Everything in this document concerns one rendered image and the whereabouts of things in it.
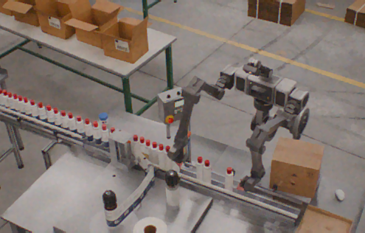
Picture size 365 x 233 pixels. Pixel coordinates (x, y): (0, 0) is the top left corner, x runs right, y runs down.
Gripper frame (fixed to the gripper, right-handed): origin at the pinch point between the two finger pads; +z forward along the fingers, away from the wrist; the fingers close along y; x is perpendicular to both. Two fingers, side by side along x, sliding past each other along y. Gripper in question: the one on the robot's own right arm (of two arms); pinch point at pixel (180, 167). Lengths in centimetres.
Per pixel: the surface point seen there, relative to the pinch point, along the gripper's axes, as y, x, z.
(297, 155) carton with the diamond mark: 68, 34, -10
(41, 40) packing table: -226, 118, 20
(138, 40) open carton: -118, 133, 3
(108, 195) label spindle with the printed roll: -17, -55, -16
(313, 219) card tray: 89, 12, 19
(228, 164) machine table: 19.2, 34.5, 18.4
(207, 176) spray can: 18.1, 4.0, 4.7
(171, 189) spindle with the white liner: 7.5, -24.8, -5.0
